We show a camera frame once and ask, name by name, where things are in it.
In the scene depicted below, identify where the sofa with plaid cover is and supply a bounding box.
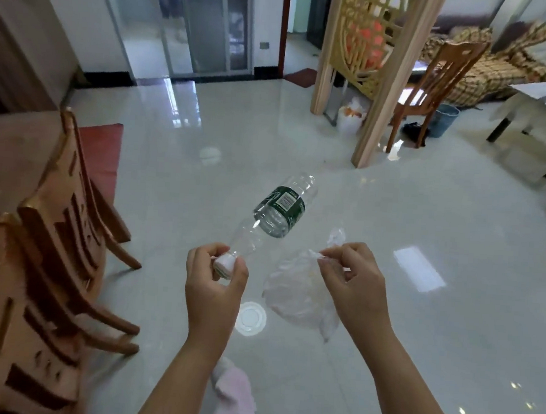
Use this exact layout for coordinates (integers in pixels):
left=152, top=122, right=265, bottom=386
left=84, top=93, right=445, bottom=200
left=417, top=10, right=546, bottom=115

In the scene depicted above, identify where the glass sliding door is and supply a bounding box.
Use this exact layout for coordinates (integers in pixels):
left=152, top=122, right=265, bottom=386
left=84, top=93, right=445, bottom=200
left=88, top=0, right=261, bottom=86

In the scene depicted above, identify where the blue trash bin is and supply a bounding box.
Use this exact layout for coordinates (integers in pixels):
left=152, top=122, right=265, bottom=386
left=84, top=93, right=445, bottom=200
left=427, top=103, right=461, bottom=140

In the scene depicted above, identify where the black item on floor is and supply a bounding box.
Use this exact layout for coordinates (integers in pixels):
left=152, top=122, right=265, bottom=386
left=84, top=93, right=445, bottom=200
left=401, top=121, right=429, bottom=149

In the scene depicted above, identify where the white plastic lid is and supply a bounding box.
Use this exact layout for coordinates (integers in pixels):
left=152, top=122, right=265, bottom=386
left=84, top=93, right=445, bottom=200
left=235, top=300, right=269, bottom=339

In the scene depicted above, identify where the person's left hand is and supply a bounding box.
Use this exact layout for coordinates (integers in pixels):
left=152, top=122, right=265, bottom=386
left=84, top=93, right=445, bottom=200
left=181, top=241, right=251, bottom=349

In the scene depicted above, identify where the red floor mat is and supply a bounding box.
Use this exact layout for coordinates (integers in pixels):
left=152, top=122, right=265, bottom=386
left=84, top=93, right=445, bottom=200
left=73, top=120, right=125, bottom=205

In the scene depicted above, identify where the person's right forearm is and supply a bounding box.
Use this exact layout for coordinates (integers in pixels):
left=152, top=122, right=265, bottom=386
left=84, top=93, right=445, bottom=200
left=347, top=332, right=472, bottom=414

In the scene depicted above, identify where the clear bottle with green label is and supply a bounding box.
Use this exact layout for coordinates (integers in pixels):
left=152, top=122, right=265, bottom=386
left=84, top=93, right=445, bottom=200
left=212, top=166, right=321, bottom=285

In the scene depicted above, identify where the white table with dark legs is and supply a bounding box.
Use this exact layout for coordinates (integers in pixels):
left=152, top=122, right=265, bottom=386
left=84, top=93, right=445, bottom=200
left=483, top=74, right=546, bottom=188

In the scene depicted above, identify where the small red door mat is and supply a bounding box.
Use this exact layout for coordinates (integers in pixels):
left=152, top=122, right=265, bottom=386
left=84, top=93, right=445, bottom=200
left=282, top=66, right=319, bottom=90

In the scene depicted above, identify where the person's left forearm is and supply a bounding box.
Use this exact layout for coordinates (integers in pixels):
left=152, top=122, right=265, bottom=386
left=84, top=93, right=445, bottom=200
left=133, top=333, right=228, bottom=414

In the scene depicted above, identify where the wooden lattice partition screen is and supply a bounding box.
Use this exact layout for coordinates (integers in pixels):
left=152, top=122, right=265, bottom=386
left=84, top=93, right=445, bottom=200
left=306, top=0, right=450, bottom=175

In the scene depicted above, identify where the wooden chair with slatted back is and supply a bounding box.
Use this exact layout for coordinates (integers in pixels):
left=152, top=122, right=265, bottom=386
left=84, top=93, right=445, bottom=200
left=385, top=34, right=492, bottom=160

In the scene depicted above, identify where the clear plastic bag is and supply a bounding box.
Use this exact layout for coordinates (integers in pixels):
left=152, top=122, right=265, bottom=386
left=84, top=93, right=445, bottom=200
left=259, top=222, right=350, bottom=344

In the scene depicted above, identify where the brown wooden cabinet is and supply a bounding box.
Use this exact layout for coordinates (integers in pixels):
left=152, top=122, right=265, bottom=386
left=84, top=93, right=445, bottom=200
left=0, top=1, right=66, bottom=121

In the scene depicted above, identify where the person's right hand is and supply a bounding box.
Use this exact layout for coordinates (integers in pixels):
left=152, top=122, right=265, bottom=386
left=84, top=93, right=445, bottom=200
left=312, top=240, right=395, bottom=347

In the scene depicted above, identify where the pink cloth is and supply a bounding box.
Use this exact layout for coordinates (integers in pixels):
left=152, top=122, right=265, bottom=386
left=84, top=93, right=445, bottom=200
left=208, top=355, right=263, bottom=414

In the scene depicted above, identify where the white plastic bag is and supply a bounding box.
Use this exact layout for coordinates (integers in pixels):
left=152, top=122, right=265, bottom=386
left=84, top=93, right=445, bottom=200
left=335, top=96, right=370, bottom=137

